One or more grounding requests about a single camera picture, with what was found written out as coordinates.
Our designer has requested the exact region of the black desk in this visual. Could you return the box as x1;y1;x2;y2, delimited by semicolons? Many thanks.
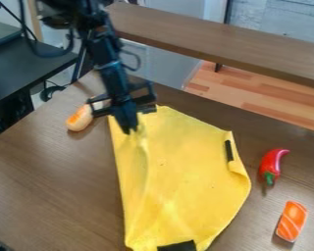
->
0;19;81;140

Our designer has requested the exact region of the cream and orange toy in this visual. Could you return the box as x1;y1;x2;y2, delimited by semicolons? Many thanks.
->
65;103;96;133

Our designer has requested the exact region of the red toy pepper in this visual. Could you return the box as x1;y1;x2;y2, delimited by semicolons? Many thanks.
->
256;148;292;188

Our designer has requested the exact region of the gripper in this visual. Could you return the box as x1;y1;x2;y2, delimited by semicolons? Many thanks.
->
84;81;159;135

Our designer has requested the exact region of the orange toy salmon sushi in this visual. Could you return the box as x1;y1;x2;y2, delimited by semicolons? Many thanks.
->
273;200;311;244

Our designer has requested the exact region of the wooden table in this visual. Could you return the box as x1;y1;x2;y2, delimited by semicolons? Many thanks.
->
103;2;314;91

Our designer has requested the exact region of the yellow cloth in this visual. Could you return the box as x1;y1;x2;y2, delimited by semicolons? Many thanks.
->
107;104;253;251

